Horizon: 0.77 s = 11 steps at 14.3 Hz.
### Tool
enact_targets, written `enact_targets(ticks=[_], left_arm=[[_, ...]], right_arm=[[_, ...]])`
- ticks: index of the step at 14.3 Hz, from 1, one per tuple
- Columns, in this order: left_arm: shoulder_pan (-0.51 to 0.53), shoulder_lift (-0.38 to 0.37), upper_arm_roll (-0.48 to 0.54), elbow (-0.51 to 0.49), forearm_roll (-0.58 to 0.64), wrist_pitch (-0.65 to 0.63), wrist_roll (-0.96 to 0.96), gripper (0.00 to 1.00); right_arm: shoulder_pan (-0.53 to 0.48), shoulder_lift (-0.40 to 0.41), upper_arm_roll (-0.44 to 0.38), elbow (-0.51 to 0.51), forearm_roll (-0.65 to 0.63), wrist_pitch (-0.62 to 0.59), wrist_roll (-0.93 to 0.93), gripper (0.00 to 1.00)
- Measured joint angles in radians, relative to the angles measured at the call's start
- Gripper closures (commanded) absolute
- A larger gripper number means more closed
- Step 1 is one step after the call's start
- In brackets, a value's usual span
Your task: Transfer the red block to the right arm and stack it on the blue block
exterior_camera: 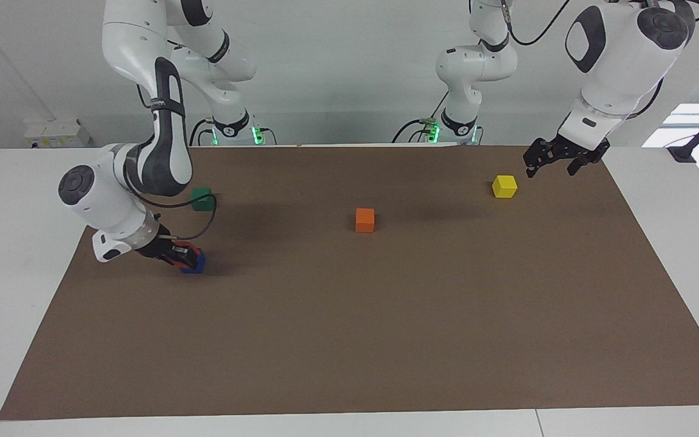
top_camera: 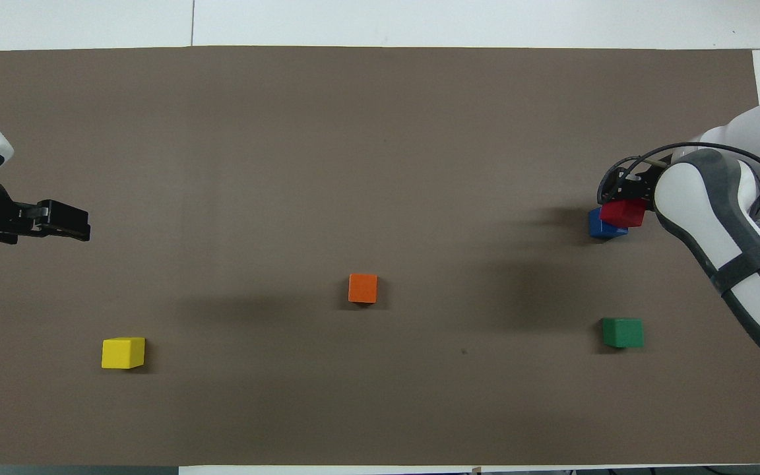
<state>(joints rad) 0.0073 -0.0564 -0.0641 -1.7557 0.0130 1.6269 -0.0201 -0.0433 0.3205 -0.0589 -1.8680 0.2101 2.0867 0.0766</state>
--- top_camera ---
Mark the orange wooden block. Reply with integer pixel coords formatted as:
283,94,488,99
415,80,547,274
348,274,378,304

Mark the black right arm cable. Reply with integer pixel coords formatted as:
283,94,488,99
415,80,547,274
596,141,760,206

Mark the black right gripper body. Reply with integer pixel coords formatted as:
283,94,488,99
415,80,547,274
607,164,666,203

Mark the yellow wooden block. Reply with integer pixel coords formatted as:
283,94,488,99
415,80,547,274
102,337,146,369

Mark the blue wooden block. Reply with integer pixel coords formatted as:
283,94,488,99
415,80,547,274
588,206,629,239

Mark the green wooden block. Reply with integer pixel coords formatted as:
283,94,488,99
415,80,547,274
602,318,644,348

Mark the brown table mat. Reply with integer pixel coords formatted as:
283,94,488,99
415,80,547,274
0,46,760,466

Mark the red wooden block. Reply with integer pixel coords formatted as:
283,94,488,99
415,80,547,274
600,198,649,229

